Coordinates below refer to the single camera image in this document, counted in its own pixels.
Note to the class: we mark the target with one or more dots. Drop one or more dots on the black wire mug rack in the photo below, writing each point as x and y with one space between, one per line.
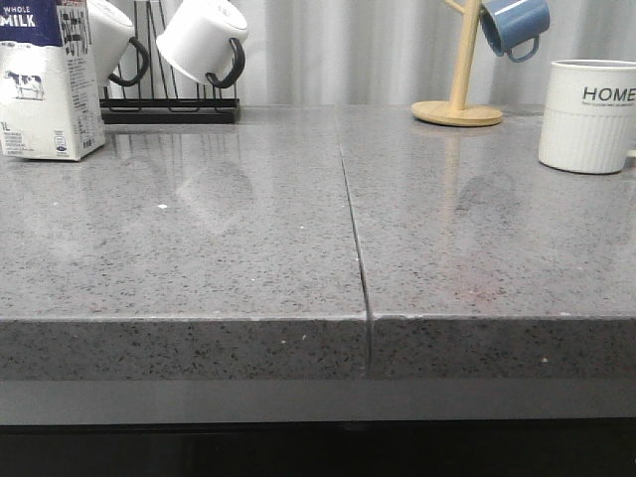
164 95

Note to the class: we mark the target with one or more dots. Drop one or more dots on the white mug black handle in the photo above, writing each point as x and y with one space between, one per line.
204 42
112 32

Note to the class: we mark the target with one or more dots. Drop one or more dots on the white HOME mug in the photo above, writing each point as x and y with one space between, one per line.
589 116

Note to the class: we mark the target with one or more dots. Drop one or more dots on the whole milk carton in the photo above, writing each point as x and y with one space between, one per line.
49 95

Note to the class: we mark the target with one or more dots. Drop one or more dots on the white mug black handle left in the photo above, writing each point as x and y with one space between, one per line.
112 32

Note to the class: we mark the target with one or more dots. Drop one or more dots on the wooden mug tree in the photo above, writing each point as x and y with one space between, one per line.
456 111

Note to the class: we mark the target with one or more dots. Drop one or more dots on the white mug black handle right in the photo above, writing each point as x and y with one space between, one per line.
204 42

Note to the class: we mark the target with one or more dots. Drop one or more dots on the blue enamel mug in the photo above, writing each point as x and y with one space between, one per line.
513 28

